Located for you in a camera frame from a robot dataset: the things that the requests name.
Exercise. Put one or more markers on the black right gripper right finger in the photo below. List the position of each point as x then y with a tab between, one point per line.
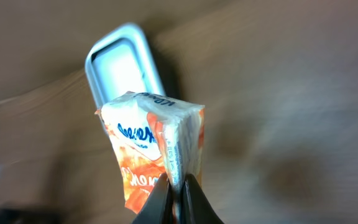
195	208

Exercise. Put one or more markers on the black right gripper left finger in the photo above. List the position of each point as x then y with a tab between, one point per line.
158	207

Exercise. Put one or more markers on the small orange box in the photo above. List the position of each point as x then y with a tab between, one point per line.
151	135

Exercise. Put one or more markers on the white barcode scanner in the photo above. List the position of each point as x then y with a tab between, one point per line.
122	61

